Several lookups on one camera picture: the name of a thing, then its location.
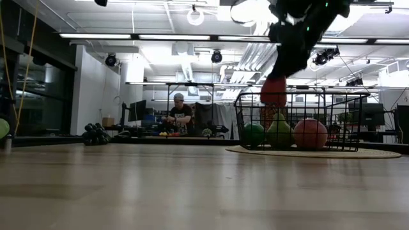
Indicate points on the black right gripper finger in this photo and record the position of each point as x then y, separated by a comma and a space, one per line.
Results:
300, 65
281, 67

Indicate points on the red bell pepper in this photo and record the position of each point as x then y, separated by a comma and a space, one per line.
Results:
273, 92

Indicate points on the green pear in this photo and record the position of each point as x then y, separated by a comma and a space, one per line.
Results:
280, 134

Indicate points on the pink peach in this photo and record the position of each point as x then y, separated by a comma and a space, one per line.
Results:
310, 134

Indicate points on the dark green round fruit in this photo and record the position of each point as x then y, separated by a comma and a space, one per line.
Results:
254, 135

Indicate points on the black grapes bunch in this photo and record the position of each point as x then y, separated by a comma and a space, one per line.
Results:
95, 134

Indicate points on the green corn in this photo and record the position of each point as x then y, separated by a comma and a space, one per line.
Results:
3, 128

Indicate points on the small black robot arm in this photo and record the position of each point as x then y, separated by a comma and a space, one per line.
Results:
217, 129

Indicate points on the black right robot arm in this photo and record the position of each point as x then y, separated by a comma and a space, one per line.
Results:
319, 12

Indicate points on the black ceiling track lights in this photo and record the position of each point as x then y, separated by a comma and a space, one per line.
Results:
354, 82
326, 56

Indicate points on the black bar with light strips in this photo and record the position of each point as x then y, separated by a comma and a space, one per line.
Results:
96, 36

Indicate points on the white hanging cloth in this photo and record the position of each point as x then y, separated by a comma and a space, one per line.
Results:
230, 121

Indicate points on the black computer monitor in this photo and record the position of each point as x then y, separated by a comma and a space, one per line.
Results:
403, 124
137, 111
372, 114

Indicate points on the grey hanging cloth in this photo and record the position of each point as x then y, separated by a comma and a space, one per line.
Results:
206, 116

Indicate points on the round woven straw mat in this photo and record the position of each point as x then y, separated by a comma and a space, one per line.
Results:
367, 154

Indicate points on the person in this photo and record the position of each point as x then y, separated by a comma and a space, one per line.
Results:
180, 116

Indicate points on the cardboard box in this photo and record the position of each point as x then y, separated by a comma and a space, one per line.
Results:
108, 122

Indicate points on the black tall workbench frame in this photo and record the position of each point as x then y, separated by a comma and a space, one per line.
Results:
191, 84

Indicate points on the small grey post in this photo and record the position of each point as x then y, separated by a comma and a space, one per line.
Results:
8, 144

